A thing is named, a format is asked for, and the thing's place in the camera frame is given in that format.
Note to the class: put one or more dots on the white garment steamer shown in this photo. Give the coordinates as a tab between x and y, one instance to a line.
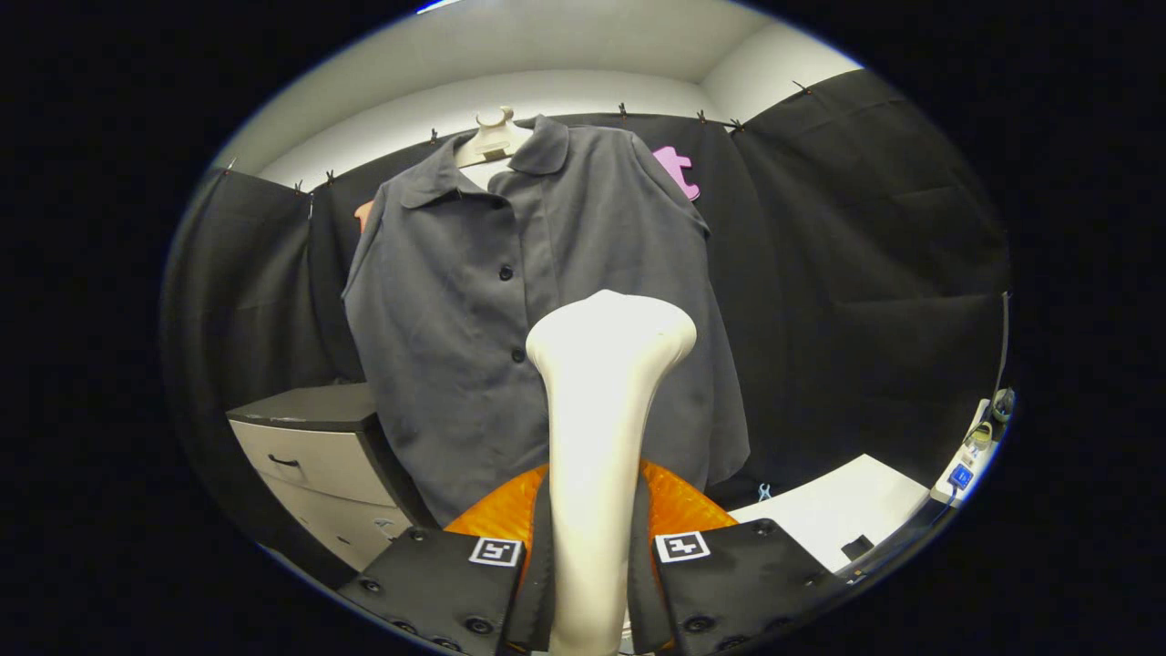
597	410

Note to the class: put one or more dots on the small black object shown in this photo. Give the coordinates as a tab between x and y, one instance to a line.
857	548

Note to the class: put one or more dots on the grey cabinet with dark top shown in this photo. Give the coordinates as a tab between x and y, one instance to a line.
319	456

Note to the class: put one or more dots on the grey button-up shirt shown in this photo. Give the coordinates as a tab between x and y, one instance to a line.
446	319

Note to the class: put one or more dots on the white power strip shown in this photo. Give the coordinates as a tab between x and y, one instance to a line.
961	474

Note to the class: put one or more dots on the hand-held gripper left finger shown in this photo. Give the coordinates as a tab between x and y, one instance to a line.
537	565

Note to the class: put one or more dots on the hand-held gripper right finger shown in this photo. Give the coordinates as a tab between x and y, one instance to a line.
642	583

